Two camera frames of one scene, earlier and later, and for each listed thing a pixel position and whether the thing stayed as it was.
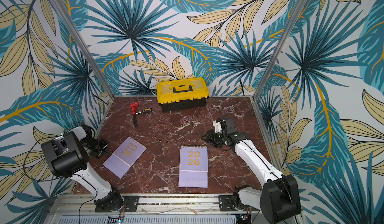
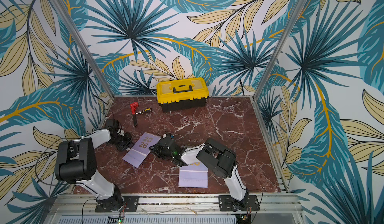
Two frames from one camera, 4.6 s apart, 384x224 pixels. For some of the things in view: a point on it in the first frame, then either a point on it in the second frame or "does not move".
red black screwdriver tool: x=133 y=106 does not move
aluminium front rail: x=158 y=209 does not move
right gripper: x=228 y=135 -> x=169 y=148
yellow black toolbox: x=179 y=95 does not move
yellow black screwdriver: x=149 y=110 does not move
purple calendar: x=124 y=156 -> x=141 y=149
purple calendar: x=193 y=166 does not move
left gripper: x=97 y=155 -> x=122 y=149
